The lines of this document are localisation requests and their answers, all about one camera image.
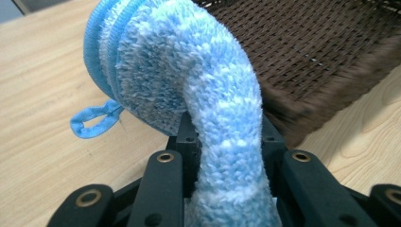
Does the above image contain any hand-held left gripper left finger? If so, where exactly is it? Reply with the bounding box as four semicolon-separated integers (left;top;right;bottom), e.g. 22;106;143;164
127;111;202;227

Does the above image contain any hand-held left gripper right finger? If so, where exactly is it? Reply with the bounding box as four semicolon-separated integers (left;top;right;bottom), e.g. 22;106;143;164
260;114;376;227

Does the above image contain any blue fluffy cleaning mitt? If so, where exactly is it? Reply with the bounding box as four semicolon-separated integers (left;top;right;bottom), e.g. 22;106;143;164
69;0;284;227

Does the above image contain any brown woven basket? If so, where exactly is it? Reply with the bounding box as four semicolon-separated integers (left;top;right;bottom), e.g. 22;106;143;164
191;0;401;149

